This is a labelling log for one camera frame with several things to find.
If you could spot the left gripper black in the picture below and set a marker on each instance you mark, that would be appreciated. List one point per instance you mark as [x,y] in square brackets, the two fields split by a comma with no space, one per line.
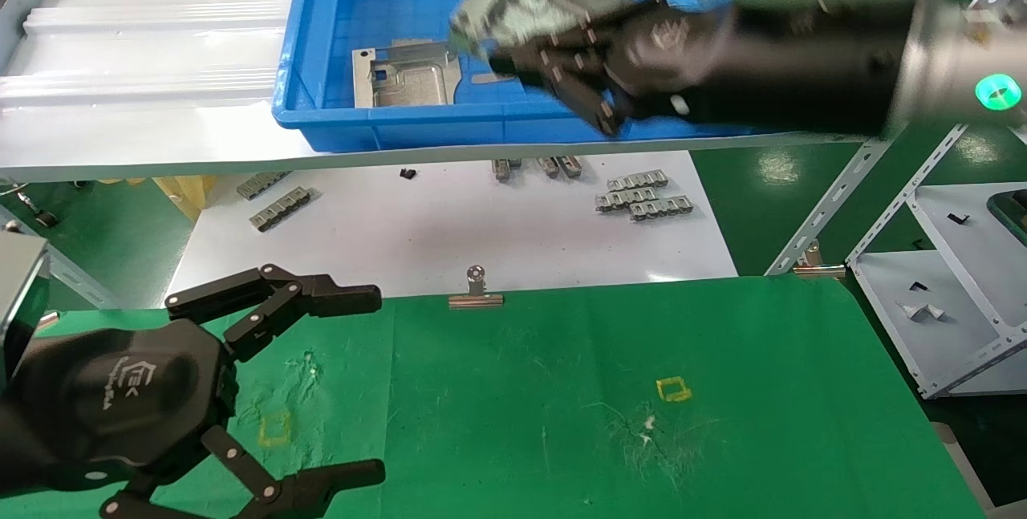
[120,399]

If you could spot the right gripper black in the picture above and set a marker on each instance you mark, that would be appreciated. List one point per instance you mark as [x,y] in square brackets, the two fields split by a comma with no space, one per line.
[666,54]

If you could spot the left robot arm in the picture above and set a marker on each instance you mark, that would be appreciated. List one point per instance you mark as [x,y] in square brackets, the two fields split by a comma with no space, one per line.
[12,447]

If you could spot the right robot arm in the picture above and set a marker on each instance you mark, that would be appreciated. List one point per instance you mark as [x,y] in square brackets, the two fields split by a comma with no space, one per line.
[802,62]

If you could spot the dark tray of parts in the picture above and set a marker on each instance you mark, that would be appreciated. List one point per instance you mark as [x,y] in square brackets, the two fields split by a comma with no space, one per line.
[1012,218]

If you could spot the grey tape strip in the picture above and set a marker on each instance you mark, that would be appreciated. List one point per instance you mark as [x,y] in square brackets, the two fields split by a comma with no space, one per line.
[491,79]

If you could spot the grey notched metal strip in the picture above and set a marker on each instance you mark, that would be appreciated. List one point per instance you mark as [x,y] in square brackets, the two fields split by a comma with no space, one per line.
[660,208]
[626,199]
[638,180]
[279,209]
[263,184]

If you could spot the silver binder clip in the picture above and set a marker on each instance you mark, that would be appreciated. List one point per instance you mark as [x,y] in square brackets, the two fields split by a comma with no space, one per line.
[476,294]
[818,266]

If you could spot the green table cloth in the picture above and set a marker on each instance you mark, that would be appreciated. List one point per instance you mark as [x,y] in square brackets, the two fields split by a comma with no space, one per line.
[521,407]

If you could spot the yellow plastic bag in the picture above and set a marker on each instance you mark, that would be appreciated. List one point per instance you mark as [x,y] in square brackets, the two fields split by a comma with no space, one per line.
[183,196]

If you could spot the white metal shelf board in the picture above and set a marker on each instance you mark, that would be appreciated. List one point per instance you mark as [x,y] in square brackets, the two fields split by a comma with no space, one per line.
[144,38]

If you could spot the white metal rack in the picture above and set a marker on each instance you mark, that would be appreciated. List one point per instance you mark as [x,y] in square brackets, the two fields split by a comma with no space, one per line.
[955,318]

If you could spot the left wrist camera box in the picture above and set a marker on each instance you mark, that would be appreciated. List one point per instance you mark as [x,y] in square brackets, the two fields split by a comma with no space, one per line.
[18,294]

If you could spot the small white bracket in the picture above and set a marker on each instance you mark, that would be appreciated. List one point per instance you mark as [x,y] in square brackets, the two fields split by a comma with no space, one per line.
[921,311]

